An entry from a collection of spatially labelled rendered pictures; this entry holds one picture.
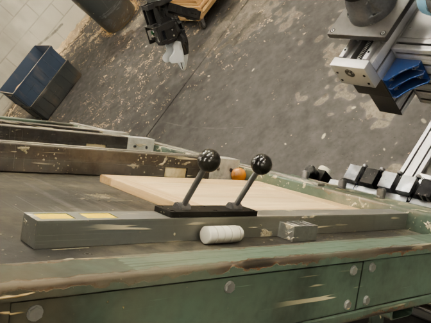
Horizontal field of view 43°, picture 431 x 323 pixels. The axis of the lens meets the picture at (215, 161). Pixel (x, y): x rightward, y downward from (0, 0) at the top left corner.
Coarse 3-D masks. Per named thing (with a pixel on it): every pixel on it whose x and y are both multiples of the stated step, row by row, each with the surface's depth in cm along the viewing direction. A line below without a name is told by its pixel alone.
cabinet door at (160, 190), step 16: (112, 176) 138; (128, 176) 142; (144, 176) 146; (128, 192) 128; (144, 192) 122; (160, 192) 124; (176, 192) 129; (208, 192) 137; (224, 192) 141; (240, 192) 145; (256, 192) 150; (272, 192) 154; (288, 192) 157; (256, 208) 121; (272, 208) 125; (288, 208) 128; (304, 208) 132; (320, 208) 136; (336, 208) 140; (352, 208) 144
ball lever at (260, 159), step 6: (258, 156) 94; (264, 156) 93; (252, 162) 94; (258, 162) 93; (264, 162) 93; (270, 162) 94; (252, 168) 94; (258, 168) 93; (264, 168) 93; (270, 168) 94; (252, 174) 96; (258, 174) 94; (252, 180) 96; (246, 186) 97; (246, 192) 97; (240, 198) 98; (228, 204) 99; (234, 204) 98; (240, 204) 99
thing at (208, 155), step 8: (208, 152) 86; (216, 152) 86; (200, 160) 86; (208, 160) 85; (216, 160) 85; (200, 168) 86; (208, 168) 85; (216, 168) 86; (200, 176) 88; (192, 184) 89; (192, 192) 89; (184, 200) 90; (176, 208) 91; (184, 208) 91
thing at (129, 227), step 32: (32, 224) 74; (64, 224) 75; (96, 224) 79; (128, 224) 82; (160, 224) 86; (192, 224) 90; (224, 224) 95; (256, 224) 100; (320, 224) 113; (352, 224) 120; (384, 224) 129
